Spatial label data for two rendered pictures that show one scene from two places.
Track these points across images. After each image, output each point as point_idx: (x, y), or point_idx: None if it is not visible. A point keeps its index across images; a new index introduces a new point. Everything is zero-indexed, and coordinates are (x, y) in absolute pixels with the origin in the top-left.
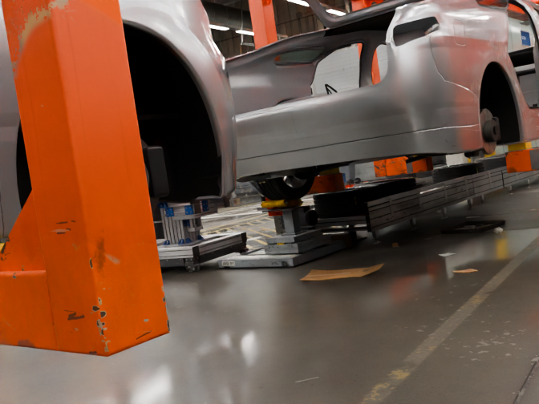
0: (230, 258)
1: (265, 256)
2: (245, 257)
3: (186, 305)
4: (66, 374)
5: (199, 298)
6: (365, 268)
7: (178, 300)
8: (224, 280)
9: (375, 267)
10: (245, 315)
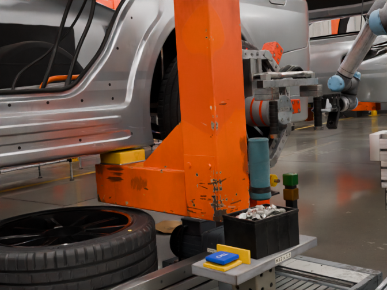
0: (357, 272)
1: (285, 262)
2: (323, 266)
3: (342, 212)
4: (359, 180)
5: (338, 219)
6: (169, 230)
7: (362, 220)
8: (333, 244)
9: (161, 226)
10: (280, 199)
